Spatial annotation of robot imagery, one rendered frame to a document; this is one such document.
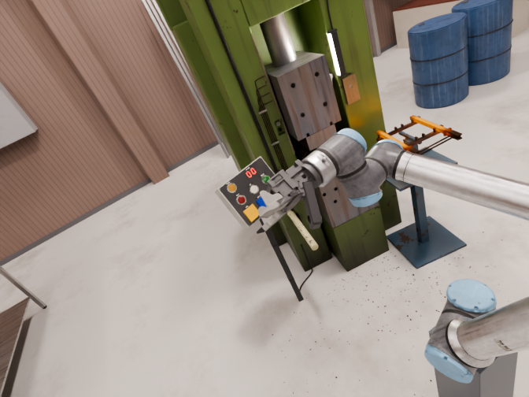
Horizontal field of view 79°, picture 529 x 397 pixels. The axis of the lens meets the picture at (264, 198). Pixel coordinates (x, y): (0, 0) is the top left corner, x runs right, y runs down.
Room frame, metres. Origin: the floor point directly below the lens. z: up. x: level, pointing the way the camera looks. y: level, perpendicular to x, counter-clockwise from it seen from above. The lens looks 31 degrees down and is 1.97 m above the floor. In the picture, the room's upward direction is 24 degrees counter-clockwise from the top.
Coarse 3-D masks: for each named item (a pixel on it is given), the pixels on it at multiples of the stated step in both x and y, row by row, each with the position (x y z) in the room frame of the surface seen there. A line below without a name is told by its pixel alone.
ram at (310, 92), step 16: (272, 64) 2.15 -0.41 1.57; (288, 64) 1.95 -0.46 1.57; (304, 64) 1.79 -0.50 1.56; (320, 64) 1.80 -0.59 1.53; (272, 80) 1.88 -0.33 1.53; (288, 80) 1.78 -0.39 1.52; (304, 80) 1.79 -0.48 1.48; (320, 80) 1.79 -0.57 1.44; (288, 96) 1.78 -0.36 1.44; (304, 96) 1.79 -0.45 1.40; (320, 96) 1.79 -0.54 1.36; (288, 112) 1.78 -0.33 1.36; (304, 112) 1.78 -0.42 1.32; (320, 112) 1.79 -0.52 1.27; (336, 112) 1.80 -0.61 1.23; (288, 128) 1.91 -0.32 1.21; (304, 128) 1.78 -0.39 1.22; (320, 128) 1.79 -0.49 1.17
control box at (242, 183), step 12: (252, 168) 1.68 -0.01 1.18; (264, 168) 1.69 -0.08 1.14; (228, 180) 1.61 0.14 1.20; (240, 180) 1.62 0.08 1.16; (252, 180) 1.63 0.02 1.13; (216, 192) 1.60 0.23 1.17; (228, 192) 1.57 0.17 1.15; (240, 192) 1.58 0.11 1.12; (252, 192) 1.58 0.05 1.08; (228, 204) 1.54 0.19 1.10; (240, 204) 1.53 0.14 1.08; (240, 216) 1.49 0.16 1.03
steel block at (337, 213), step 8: (328, 184) 1.72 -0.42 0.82; (336, 184) 1.73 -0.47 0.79; (320, 192) 1.72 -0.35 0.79; (328, 192) 1.72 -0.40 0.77; (336, 192) 1.73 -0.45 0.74; (344, 192) 1.73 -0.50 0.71; (320, 200) 1.78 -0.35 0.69; (328, 200) 1.72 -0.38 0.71; (344, 200) 1.73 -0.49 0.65; (320, 208) 1.85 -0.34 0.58; (328, 208) 1.72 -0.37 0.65; (336, 208) 1.72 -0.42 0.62; (344, 208) 1.73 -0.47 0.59; (352, 208) 1.73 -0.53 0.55; (360, 208) 1.73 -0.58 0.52; (368, 208) 1.74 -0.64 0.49; (328, 216) 1.72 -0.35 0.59; (336, 216) 1.72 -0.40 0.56; (344, 216) 1.73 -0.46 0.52; (352, 216) 1.73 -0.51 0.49; (336, 224) 1.72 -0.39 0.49
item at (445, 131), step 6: (414, 120) 1.78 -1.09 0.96; (420, 120) 1.73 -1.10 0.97; (426, 120) 1.71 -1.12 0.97; (426, 126) 1.67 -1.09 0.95; (432, 126) 1.61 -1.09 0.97; (438, 126) 1.58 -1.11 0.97; (444, 132) 1.50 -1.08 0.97; (450, 132) 1.46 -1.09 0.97; (456, 132) 1.44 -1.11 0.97; (456, 138) 1.43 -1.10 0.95; (462, 138) 1.41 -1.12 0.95
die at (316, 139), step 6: (330, 126) 1.79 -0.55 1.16; (318, 132) 1.79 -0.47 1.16; (324, 132) 1.79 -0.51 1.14; (330, 132) 1.79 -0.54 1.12; (336, 132) 1.79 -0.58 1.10; (294, 138) 2.04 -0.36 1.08; (306, 138) 1.78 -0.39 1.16; (312, 138) 1.78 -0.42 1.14; (318, 138) 1.79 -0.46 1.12; (324, 138) 1.79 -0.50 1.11; (306, 144) 1.81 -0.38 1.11; (312, 144) 1.78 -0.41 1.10; (318, 144) 1.79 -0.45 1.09
